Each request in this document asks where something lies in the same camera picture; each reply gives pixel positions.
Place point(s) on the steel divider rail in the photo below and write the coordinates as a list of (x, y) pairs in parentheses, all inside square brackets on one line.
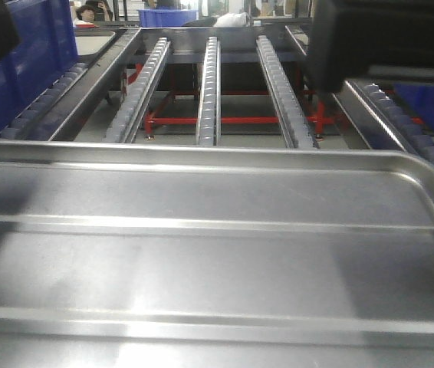
[(67, 117), (365, 115)]

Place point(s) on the red metal floor frame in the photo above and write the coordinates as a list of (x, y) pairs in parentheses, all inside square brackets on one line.
[(316, 111)]

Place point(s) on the large blue bin left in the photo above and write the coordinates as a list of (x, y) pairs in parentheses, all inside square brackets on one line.
[(46, 50)]

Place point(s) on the far-left roller track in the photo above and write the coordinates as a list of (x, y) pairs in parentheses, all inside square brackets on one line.
[(41, 105)]

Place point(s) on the right steel divider rail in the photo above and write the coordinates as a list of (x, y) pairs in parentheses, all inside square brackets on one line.
[(365, 115)]

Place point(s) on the centre white roller track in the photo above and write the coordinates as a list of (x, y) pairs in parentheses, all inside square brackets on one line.
[(208, 126)]

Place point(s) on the far-right roller track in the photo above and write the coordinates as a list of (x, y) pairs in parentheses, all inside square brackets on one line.
[(411, 133)]

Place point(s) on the right white roller track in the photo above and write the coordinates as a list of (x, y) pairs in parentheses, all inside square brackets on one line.
[(291, 119)]

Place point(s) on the white roller track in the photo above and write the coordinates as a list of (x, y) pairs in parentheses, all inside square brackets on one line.
[(208, 126), (124, 126), (291, 119)]

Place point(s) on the left steel divider rail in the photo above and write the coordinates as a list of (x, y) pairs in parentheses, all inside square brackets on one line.
[(67, 117)]

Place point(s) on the silver metal tray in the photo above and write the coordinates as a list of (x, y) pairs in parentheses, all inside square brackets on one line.
[(166, 256)]

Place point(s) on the left white roller track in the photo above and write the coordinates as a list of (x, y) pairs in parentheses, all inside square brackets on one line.
[(124, 126)]

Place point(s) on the distant blue crate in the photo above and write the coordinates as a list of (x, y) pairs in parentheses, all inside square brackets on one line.
[(165, 18)]

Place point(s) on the person in background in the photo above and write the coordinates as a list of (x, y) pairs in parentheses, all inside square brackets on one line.
[(84, 16)]

